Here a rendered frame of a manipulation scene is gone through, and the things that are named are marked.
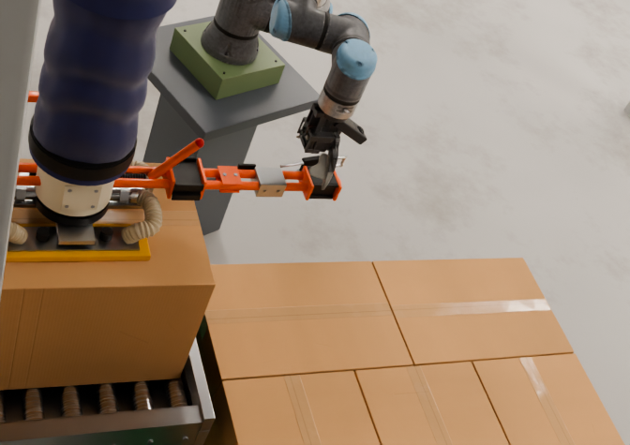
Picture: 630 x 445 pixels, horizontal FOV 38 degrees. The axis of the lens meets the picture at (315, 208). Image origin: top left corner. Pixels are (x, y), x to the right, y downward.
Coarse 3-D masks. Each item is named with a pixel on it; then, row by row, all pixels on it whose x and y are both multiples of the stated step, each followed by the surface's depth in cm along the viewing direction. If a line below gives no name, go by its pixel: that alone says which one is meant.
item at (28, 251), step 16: (32, 224) 208; (48, 224) 210; (96, 224) 214; (112, 224) 216; (128, 224) 217; (32, 240) 204; (48, 240) 206; (96, 240) 210; (112, 240) 212; (144, 240) 215; (16, 256) 201; (32, 256) 202; (48, 256) 203; (64, 256) 205; (80, 256) 206; (96, 256) 208; (112, 256) 209; (128, 256) 211; (144, 256) 212
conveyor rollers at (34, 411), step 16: (96, 384) 235; (112, 384) 236; (144, 384) 238; (176, 384) 241; (0, 400) 223; (32, 400) 225; (64, 400) 228; (80, 400) 230; (112, 400) 232; (144, 400) 235; (176, 400) 238; (0, 416) 220; (32, 416) 222; (64, 416) 226
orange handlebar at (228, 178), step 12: (36, 96) 219; (24, 168) 203; (36, 168) 204; (132, 168) 213; (144, 168) 214; (228, 168) 223; (24, 180) 200; (36, 180) 201; (120, 180) 209; (132, 180) 210; (144, 180) 212; (156, 180) 213; (168, 180) 214; (228, 180) 220; (240, 180) 221; (228, 192) 221
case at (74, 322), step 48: (192, 240) 223; (48, 288) 200; (96, 288) 204; (144, 288) 209; (192, 288) 214; (0, 336) 208; (48, 336) 213; (96, 336) 218; (144, 336) 224; (192, 336) 229; (0, 384) 222; (48, 384) 228
